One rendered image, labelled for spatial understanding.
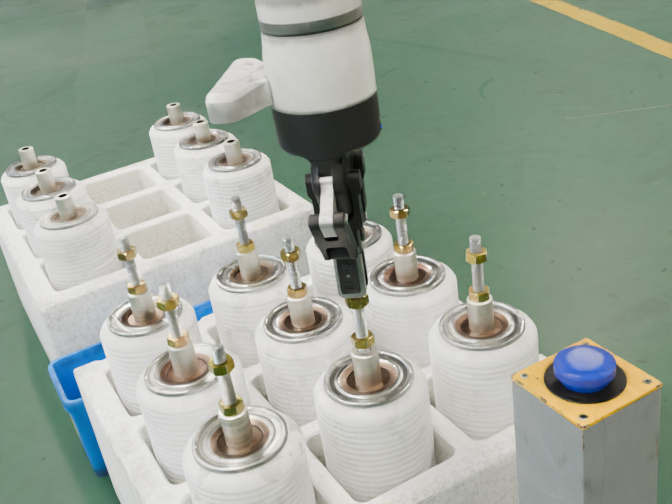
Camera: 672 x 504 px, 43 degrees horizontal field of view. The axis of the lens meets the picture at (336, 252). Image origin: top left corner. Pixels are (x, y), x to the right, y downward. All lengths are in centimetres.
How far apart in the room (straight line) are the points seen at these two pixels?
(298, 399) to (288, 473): 15
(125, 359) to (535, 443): 42
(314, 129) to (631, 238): 92
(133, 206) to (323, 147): 81
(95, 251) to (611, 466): 73
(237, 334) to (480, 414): 27
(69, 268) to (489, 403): 60
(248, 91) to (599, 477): 34
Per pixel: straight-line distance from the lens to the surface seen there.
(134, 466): 82
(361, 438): 70
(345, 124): 58
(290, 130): 59
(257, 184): 119
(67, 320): 113
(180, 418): 76
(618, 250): 140
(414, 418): 71
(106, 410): 90
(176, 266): 115
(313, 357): 78
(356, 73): 58
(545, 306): 126
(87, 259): 114
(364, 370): 71
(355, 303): 67
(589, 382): 58
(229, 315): 89
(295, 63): 57
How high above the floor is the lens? 68
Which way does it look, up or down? 28 degrees down
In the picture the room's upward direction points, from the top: 9 degrees counter-clockwise
